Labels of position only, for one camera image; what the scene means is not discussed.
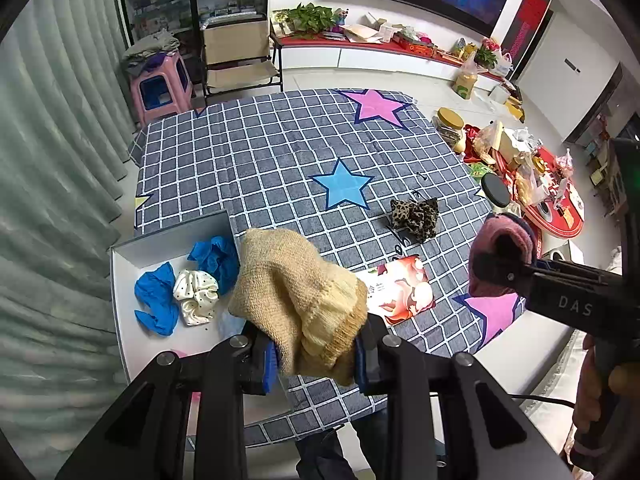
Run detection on black cable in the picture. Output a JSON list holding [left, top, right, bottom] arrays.
[[511, 393, 577, 407]]

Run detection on tan knitted sock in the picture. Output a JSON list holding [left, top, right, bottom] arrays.
[[227, 227, 370, 387]]

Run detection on leopard print scrunchie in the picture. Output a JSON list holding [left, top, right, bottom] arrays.
[[389, 196, 441, 244]]

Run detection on green potted plant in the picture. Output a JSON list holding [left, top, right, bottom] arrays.
[[282, 1, 340, 37]]

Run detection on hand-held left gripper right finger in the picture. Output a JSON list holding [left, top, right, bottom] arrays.
[[352, 316, 576, 480]]

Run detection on grey clothes pile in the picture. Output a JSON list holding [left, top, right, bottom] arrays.
[[121, 29, 181, 68]]

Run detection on grey checked star tablecloth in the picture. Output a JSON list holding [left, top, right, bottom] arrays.
[[128, 87, 527, 450]]

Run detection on brown paper envelope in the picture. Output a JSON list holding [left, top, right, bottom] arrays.
[[341, 22, 382, 45]]

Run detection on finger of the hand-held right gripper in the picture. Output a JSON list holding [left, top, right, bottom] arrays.
[[471, 249, 535, 312]]

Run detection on beige folding chair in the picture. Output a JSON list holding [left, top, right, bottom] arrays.
[[201, 11, 283, 99]]

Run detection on white polka dot scrunchie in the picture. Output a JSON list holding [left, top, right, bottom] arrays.
[[172, 268, 221, 327]]

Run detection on grey cardboard box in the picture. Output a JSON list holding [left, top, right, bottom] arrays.
[[109, 208, 247, 391]]

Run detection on red floral packet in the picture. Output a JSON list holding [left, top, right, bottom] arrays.
[[356, 254, 437, 327]]

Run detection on blue nonwoven shoe cover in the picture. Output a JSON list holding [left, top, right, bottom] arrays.
[[134, 261, 181, 337], [187, 235, 242, 297]]

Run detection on jar with black lid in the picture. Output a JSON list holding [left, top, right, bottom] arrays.
[[479, 171, 513, 209]]

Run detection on person's right hand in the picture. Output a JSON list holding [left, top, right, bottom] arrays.
[[571, 334, 640, 443]]

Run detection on jar with gold lid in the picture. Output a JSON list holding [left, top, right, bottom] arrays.
[[431, 106, 467, 154]]

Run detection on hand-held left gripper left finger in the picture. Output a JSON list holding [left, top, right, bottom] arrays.
[[55, 327, 282, 480]]

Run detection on pale green curtain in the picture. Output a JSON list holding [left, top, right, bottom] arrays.
[[0, 0, 143, 466]]

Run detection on red wall poster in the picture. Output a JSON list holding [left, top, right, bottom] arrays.
[[499, 0, 557, 67]]

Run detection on person's dark trousers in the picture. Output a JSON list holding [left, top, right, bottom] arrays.
[[294, 409, 437, 480]]

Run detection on flowering potted plant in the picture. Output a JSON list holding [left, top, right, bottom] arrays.
[[474, 39, 502, 69]]

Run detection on purple plastic stool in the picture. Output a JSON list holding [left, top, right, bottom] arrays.
[[136, 51, 190, 83]]

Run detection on yellow snack bag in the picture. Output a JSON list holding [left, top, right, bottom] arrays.
[[452, 69, 480, 99]]

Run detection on person's right forearm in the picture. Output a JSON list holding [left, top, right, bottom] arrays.
[[561, 427, 640, 477]]

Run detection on pink plastic stool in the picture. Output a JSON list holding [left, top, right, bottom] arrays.
[[129, 66, 195, 127]]

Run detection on red round table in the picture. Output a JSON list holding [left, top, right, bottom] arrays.
[[519, 146, 587, 240]]

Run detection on white low cabinet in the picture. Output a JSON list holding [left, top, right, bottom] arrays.
[[271, 34, 507, 88]]

